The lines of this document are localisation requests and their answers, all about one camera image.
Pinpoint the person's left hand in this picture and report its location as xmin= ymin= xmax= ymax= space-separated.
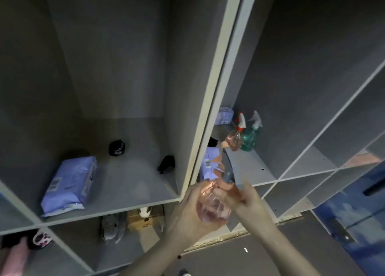
xmin=167 ymin=180 xmax=229 ymax=249

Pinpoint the person's right hand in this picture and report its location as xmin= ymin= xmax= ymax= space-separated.
xmin=214 ymin=179 xmax=275 ymax=235

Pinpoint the pink spray bottle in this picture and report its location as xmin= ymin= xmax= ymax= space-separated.
xmin=195 ymin=142 xmax=241 ymax=224
xmin=226 ymin=112 xmax=247 ymax=152

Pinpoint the green spray bottle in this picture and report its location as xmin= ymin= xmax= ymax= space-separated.
xmin=239 ymin=110 xmax=263 ymax=152

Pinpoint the grey cubby shelf unit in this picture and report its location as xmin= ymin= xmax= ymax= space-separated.
xmin=0 ymin=0 xmax=385 ymax=276

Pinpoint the person's right forearm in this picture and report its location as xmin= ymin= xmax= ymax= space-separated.
xmin=252 ymin=221 xmax=324 ymax=276

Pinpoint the brown cardboard box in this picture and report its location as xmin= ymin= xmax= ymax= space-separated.
xmin=128 ymin=206 xmax=166 ymax=233

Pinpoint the grey white sneaker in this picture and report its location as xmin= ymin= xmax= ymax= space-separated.
xmin=101 ymin=212 xmax=127 ymax=245

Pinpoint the black metal bar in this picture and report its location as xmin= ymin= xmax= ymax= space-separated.
xmin=362 ymin=185 xmax=385 ymax=197

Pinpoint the pink tumbler bottle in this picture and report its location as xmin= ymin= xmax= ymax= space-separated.
xmin=0 ymin=239 xmax=30 ymax=276

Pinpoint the metal door floor bracket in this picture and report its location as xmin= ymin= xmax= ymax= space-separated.
xmin=328 ymin=217 xmax=355 ymax=243

